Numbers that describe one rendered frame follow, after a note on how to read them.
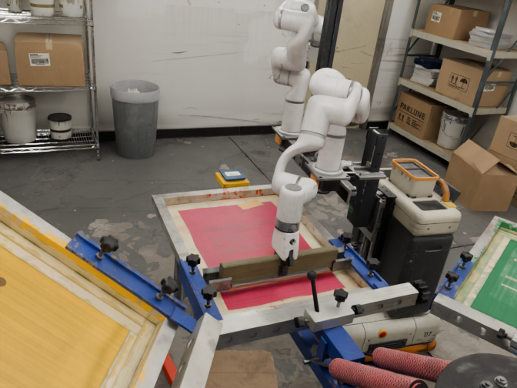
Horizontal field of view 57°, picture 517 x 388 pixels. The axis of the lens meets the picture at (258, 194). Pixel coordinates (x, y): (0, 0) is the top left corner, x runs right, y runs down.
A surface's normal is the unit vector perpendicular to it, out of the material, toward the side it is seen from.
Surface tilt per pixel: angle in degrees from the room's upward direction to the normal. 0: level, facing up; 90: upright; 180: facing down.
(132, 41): 90
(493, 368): 0
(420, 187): 92
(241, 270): 90
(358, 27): 90
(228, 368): 0
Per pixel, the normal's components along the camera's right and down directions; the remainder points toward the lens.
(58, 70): 0.34, 0.47
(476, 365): 0.11, -0.89
